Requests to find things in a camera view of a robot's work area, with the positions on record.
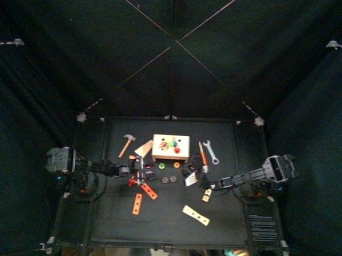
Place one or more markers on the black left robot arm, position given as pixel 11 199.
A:
pixel 61 160

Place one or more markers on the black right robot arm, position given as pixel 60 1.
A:
pixel 268 170

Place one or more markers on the red toy bolt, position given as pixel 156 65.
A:
pixel 133 182

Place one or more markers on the blue toy bolt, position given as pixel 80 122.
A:
pixel 150 174

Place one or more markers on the white toy saw blade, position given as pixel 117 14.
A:
pixel 192 179

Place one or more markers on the orange toy screwdriver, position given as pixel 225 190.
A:
pixel 203 154

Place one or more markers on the orange toy nut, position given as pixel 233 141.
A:
pixel 177 164

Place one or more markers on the dark round toy nut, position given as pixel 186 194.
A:
pixel 165 180
pixel 173 179

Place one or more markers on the short natural perforated wooden strip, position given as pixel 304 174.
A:
pixel 207 195

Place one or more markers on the grey toy wrench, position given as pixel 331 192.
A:
pixel 211 152

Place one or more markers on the plain short wooden plank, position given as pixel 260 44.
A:
pixel 144 148

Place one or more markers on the red peg in box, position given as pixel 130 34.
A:
pixel 177 150

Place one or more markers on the green toy nut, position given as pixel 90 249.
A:
pixel 162 165

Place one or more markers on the wooden toy tool box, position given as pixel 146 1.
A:
pixel 170 148

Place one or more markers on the green peg in box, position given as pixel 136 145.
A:
pixel 176 144

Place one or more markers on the long natural perforated wooden strip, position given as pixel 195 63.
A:
pixel 196 215

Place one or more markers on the metal frame corner clamp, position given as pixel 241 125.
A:
pixel 260 121
pixel 14 42
pixel 82 117
pixel 333 44
pixel 170 117

